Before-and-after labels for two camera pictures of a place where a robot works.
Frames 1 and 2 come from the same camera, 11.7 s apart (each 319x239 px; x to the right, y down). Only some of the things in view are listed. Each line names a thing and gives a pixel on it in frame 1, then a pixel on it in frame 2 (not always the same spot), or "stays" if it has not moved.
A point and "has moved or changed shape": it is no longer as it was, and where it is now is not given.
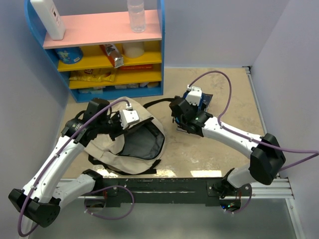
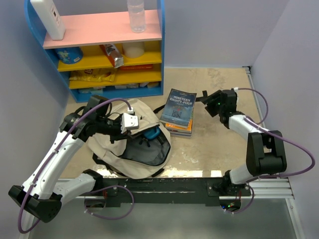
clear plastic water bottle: [137, 15] stays
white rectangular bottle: [51, 18] stays
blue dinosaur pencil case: [202, 105] → [152, 133]
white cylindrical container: [133, 50] stays
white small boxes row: [99, 90] stays
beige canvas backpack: [136, 149] has moved or changed shape
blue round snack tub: [69, 55] stays
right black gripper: [195, 107] → [216, 96]
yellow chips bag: [98, 74] stays
